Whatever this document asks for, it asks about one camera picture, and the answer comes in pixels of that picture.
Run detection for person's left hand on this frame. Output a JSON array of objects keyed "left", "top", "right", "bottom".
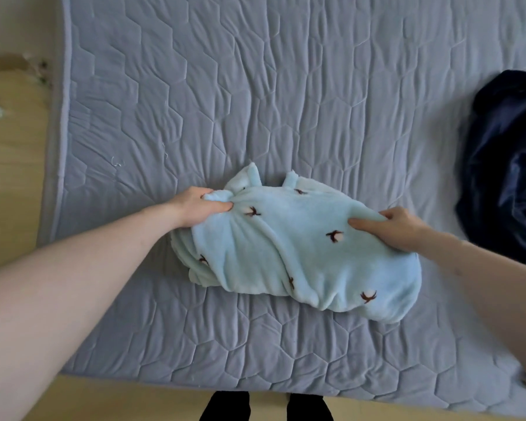
[{"left": 167, "top": 187, "right": 234, "bottom": 229}]

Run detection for person's right hand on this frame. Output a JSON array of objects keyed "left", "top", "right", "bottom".
[{"left": 348, "top": 207, "right": 432, "bottom": 253}]

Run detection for light blue fleece garment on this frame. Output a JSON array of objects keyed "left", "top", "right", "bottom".
[{"left": 171, "top": 162, "right": 423, "bottom": 324}]

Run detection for person's left forearm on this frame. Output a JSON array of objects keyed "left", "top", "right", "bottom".
[{"left": 0, "top": 201, "right": 178, "bottom": 421}]

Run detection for person's right forearm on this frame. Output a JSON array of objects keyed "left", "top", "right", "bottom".
[{"left": 418, "top": 232, "right": 526, "bottom": 373}]

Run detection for grey quilted mattress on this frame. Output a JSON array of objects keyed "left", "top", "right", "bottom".
[{"left": 37, "top": 0, "right": 526, "bottom": 419}]

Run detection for dark navy garment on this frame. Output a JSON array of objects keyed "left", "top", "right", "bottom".
[{"left": 455, "top": 69, "right": 526, "bottom": 264}]

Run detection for person's black trouser legs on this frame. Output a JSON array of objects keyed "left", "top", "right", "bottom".
[{"left": 199, "top": 391, "right": 335, "bottom": 421}]

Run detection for wooden bed frame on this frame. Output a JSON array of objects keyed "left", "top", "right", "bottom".
[{"left": 0, "top": 54, "right": 55, "bottom": 277}]

